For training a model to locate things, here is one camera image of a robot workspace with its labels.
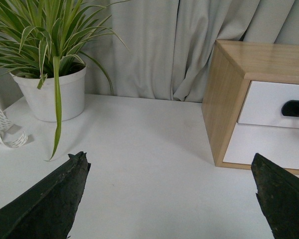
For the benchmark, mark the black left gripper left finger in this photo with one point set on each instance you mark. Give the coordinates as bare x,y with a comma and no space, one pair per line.
47,210

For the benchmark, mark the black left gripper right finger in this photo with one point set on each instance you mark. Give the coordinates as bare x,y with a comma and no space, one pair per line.
278,196

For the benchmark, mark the white drawer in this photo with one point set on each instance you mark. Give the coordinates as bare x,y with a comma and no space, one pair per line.
278,144
263,104

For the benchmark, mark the wooden drawer cabinet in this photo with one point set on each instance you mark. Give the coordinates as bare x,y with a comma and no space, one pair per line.
234,66

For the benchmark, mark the white tape strip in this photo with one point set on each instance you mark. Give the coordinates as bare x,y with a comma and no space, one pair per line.
5,125

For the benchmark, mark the white plant pot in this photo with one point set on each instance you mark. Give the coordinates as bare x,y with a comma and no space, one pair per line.
42,101

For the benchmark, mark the green spider plant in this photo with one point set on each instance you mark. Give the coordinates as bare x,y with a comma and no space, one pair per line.
41,39

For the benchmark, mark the black drawer handle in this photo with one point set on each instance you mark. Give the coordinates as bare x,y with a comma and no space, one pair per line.
291,108

